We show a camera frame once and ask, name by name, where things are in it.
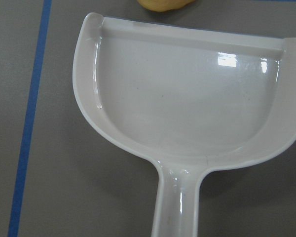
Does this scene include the beige plastic dustpan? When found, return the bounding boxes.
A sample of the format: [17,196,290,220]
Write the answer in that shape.
[73,13,296,237]

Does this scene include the brown toy potato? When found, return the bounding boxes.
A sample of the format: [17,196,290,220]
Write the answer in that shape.
[137,0,194,12]

